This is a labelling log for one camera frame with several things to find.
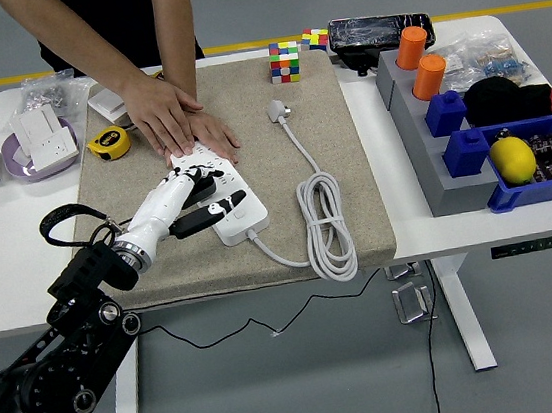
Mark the black power adapter plug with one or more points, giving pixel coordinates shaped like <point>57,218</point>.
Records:
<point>204,192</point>

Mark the black desk control panel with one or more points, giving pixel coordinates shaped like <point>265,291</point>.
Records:
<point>528,246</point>

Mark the grey-brown mat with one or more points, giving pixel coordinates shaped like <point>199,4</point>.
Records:
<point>260,158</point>

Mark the black cloth bundle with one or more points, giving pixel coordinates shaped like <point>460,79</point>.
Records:
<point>505,100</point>

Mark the blue block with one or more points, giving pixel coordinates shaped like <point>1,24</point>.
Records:
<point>468,151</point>
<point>445,112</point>

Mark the black wrapped box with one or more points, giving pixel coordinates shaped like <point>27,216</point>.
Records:
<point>370,33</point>

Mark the grey stepped block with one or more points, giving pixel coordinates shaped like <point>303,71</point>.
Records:
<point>427,163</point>

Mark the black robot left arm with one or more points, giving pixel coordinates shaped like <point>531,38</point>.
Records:
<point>72,352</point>

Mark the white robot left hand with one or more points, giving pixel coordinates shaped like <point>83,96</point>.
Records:
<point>160,208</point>

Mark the orange cylinder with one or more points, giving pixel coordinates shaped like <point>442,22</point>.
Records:
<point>412,48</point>
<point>429,77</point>

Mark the metal bracket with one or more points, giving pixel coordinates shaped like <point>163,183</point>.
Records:
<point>402,270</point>
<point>411,303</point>

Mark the person's right hand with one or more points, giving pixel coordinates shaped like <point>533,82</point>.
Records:
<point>164,117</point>

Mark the blue plastic bin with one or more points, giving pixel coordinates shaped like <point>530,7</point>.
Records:
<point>531,192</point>

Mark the white power strip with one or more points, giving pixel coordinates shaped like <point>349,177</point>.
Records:
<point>239,231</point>

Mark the white wall socket panel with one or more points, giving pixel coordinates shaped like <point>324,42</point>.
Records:
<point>52,148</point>

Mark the white wall switch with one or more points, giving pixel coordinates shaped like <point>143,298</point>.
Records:
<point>103,104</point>

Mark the purple bowl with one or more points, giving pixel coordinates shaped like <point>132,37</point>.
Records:
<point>14,163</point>

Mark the person's right forearm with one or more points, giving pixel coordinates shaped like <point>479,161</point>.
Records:
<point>63,36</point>

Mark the clear bag of screws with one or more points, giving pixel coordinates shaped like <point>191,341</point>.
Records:
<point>43,94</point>

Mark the yellow tape measure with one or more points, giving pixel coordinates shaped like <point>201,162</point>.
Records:
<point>109,142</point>
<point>156,75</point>

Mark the large colourful puzzle cube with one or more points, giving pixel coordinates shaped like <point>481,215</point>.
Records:
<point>283,62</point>

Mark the small colourful puzzle cube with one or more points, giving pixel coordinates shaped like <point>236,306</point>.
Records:
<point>314,39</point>

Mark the clear bag of white parts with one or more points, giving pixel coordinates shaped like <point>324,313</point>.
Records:
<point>457,65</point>

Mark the white socket box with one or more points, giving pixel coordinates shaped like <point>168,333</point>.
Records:
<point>36,122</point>

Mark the yellow lemon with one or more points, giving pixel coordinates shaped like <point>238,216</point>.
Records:
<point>512,160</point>

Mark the clear bag of blue parts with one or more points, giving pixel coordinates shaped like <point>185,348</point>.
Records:
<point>500,63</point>

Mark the white table leg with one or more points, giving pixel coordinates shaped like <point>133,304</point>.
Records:
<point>127,401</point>
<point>467,324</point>

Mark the person's left hand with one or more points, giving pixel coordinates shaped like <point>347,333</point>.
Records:
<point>217,135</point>

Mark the person's left forearm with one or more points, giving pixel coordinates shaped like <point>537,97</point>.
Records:
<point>175,42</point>

